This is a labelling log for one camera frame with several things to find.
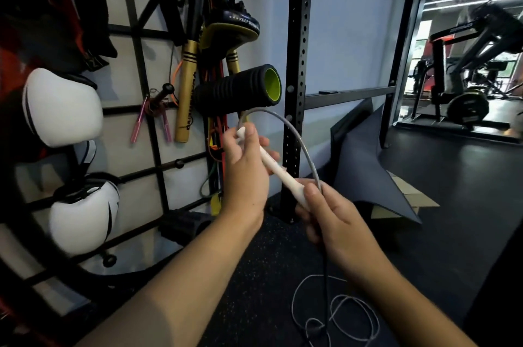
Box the red resistance bands bundle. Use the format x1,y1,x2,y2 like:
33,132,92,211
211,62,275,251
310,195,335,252
202,60,230,212

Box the short gold stick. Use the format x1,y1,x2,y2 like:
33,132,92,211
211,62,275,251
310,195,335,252
226,50,248,122

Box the black hanging straps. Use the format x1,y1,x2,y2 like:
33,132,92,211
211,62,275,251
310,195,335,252
24,0,120,72

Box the pink jump rope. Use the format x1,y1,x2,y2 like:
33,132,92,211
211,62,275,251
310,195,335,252
130,89,175,145

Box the small black foam roller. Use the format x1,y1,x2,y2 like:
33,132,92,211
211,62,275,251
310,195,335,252
158,210,214,247

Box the black and yellow pad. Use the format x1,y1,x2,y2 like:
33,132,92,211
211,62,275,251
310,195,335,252
199,9,262,61

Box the person's right hand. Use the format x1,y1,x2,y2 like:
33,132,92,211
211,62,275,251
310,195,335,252
295,178,393,283

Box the thin orange cord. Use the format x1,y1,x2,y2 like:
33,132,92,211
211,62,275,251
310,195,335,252
171,60,183,106

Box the white jump rope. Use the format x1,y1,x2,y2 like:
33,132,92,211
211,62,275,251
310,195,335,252
236,107,381,347

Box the long gold stick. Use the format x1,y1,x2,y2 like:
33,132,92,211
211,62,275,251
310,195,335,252
174,40,200,144

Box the person's left hand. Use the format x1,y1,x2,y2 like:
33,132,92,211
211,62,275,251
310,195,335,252
220,121,281,229

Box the small white boxing glove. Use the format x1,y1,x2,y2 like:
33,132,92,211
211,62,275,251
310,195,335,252
48,179,121,256

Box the person's left forearm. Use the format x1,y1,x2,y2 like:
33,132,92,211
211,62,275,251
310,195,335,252
77,211,263,347

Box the flat cardboard piece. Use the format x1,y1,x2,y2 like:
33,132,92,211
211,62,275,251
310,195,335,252
370,170,441,220

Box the grey folded floor mat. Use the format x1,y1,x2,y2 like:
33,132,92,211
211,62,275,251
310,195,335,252
330,103,422,225

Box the black exercise machine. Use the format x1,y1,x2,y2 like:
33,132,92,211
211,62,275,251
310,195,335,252
408,0,523,132

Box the large white boxing glove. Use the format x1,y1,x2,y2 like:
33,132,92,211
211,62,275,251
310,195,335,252
22,67,105,149

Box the black foam roller green core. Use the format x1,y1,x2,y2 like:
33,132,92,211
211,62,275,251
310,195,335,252
192,64,283,117

